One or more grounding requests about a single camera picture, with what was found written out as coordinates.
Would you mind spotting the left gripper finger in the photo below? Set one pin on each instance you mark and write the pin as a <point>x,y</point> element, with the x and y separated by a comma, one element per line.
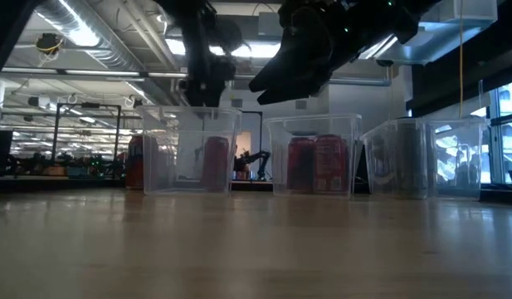
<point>205,93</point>

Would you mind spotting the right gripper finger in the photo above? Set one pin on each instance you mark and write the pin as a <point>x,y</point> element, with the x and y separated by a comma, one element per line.
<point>305,58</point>
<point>289,94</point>

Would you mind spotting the bright red soda can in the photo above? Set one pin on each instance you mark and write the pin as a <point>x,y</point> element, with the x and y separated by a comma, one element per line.
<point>216,164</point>
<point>134,164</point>

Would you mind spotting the background black robot arm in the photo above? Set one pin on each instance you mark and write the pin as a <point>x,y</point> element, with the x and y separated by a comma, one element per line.
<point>257,160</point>

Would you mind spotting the clear plastic bin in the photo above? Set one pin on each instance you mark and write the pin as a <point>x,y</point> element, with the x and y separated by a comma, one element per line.
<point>276,124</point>
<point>181,124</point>
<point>436,182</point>

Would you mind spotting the bright ceiling light panel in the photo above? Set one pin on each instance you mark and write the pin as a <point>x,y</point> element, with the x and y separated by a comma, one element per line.
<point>255,50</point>

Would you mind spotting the grey ceiling pipe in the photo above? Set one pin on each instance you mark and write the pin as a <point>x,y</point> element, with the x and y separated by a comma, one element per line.
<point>94,72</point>

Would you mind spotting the small grey ceiling fixture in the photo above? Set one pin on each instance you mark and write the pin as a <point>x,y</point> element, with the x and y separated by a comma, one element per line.
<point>34,101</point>

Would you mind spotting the glass window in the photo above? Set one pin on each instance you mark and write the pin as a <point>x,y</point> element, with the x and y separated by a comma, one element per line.
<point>506,133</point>

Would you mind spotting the black monitor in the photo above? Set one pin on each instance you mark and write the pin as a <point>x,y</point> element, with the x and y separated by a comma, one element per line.
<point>0,151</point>

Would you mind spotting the grey wall vent grille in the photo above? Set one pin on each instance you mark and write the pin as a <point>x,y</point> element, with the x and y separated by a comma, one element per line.
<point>301,104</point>

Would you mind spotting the thin black stand frame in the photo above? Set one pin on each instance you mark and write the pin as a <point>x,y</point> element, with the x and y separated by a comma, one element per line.
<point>261,124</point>

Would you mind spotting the rectangular grey ceiling duct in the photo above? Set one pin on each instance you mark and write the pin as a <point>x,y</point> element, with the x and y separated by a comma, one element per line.
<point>438,39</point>

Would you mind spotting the black metal stand frame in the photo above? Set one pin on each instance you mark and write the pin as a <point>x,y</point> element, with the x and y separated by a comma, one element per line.
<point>89,105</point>

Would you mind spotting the silver round ventilation duct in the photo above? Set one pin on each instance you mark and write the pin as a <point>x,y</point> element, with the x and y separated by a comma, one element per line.
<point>85,33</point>

